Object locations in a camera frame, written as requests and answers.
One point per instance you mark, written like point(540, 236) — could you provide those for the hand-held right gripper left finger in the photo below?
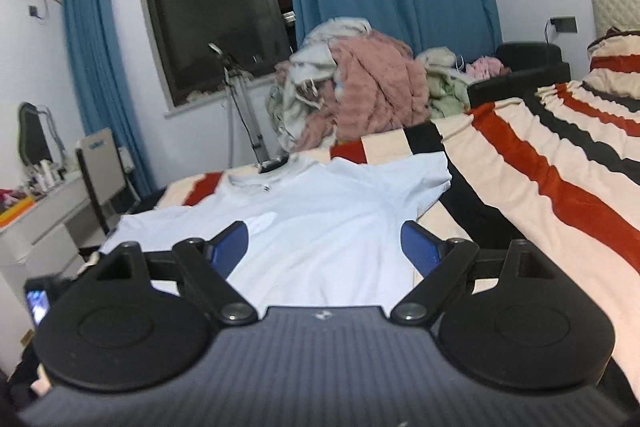
point(232, 247)

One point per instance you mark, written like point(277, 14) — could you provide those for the white t-shirt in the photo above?
point(320, 217)

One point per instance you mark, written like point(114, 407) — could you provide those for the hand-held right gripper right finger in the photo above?
point(420, 247)

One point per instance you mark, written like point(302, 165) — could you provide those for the green printed garment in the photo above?
point(280, 117)

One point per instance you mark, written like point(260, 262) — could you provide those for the narrow blue curtain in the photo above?
point(100, 72)

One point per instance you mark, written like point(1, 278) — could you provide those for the orange box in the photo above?
point(15, 213)

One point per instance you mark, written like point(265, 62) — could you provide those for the white and black chair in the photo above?
point(102, 167)

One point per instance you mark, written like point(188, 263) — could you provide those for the white vanity desk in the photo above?
point(40, 227)

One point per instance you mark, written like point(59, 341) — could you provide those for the dark window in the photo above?
point(210, 7)

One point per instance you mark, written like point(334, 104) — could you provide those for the small pink garment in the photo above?
point(485, 67)

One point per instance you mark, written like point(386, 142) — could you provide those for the grey white garment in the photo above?
point(320, 52)

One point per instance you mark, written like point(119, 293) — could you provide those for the pink fluffy blanket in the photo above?
point(380, 92)

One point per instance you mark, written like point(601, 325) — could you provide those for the wavy vanity mirror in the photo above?
point(35, 137)

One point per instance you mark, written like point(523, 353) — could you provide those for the striped pillow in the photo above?
point(617, 67)

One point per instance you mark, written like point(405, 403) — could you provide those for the group of cosmetic bottles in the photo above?
point(45, 174)

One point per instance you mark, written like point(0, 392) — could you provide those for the black wall socket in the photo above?
point(565, 24)

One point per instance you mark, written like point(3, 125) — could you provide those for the small dark wall socket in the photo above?
point(34, 11)

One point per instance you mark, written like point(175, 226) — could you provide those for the striped fleece blanket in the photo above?
point(525, 177)

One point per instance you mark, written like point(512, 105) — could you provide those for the small beige object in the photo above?
point(197, 96)

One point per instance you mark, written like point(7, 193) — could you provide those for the beige quilted headboard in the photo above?
point(615, 2)

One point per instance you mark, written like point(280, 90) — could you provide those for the red toy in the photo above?
point(10, 199)

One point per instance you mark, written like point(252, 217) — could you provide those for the pale green garment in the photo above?
point(445, 87)

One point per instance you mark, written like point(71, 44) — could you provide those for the black armchair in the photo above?
point(525, 72)

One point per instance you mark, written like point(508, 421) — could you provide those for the silver garment steamer stand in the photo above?
point(242, 107)

